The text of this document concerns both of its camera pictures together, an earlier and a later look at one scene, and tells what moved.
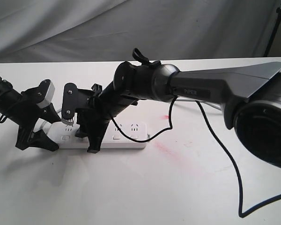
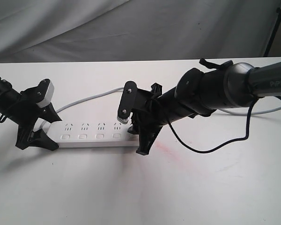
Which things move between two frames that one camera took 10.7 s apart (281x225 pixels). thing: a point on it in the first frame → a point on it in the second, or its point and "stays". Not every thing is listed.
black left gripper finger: (49, 114) stays
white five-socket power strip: (64, 136) stays
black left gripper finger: (39, 139) stays
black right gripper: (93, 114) → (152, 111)
